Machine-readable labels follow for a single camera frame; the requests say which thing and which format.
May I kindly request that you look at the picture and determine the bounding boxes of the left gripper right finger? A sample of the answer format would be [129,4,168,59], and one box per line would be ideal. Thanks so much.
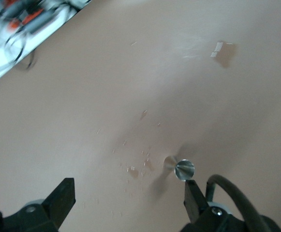
[181,180,246,232]

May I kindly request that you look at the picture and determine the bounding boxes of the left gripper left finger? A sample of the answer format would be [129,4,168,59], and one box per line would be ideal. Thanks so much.
[2,178,76,232]

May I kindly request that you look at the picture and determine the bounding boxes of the steel double jigger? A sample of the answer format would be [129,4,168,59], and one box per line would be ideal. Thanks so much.
[163,156,195,182]

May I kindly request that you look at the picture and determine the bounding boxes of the small liquid spill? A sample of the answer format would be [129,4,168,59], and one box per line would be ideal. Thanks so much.
[127,165,140,179]

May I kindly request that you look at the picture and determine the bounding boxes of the large liquid puddle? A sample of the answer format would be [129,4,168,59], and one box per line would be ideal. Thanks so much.
[209,41,239,69]

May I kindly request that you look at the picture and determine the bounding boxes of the black looped cable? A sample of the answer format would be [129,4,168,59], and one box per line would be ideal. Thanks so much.
[4,30,38,71]

